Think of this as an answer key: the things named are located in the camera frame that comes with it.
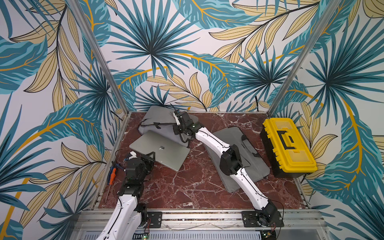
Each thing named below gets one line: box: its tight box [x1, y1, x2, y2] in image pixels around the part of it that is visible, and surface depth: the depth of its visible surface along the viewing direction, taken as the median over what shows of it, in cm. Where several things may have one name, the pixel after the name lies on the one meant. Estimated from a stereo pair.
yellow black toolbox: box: [260, 117, 318, 178], surface depth 85 cm
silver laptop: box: [129, 130, 191, 172], surface depth 94 cm
